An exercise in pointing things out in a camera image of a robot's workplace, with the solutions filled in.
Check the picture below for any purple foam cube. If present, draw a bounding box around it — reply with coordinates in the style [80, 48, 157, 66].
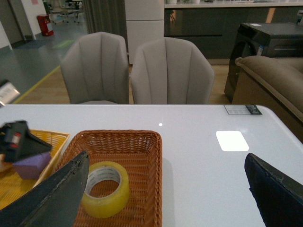
[13, 152, 52, 180]

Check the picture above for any yellow wicker basket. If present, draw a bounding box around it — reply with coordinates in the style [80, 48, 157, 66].
[0, 130, 70, 209]

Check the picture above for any grey upholstered chair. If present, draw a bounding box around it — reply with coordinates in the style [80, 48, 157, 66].
[131, 37, 215, 105]
[60, 32, 129, 105]

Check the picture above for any dark grey kitchen counter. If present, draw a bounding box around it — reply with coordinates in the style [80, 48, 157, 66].
[164, 0, 303, 61]

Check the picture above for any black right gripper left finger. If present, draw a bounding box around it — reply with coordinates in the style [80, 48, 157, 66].
[0, 151, 89, 227]

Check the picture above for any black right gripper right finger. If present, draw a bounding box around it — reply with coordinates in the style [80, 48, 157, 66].
[244, 153, 303, 227]

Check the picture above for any red bin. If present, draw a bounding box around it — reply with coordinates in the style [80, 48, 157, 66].
[36, 14, 54, 36]

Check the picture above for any black other arm gripper body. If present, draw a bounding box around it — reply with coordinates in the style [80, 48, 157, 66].
[0, 121, 30, 163]

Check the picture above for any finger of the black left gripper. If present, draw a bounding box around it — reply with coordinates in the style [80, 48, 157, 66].
[14, 133, 52, 162]

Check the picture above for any brown wicker basket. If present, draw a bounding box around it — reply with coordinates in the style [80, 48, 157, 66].
[56, 130, 162, 227]

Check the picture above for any beige sofa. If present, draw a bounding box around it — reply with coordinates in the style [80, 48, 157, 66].
[232, 56, 303, 140]

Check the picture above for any table corner label sticker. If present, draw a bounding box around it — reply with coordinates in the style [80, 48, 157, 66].
[224, 105, 262, 115]

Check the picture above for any right grey upholstered chair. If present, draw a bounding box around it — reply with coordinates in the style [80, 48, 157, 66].
[131, 37, 215, 105]

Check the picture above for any clear packing tape roll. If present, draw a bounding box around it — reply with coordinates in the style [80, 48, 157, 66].
[81, 161, 130, 218]

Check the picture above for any toy croissant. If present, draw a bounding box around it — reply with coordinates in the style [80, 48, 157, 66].
[0, 154, 12, 172]

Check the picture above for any white refrigerator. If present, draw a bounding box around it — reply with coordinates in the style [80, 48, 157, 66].
[125, 0, 165, 64]

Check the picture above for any left grey upholstered chair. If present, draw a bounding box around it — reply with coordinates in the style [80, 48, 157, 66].
[60, 32, 129, 105]

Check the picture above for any black washing machine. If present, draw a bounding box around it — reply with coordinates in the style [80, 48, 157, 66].
[224, 23, 303, 102]

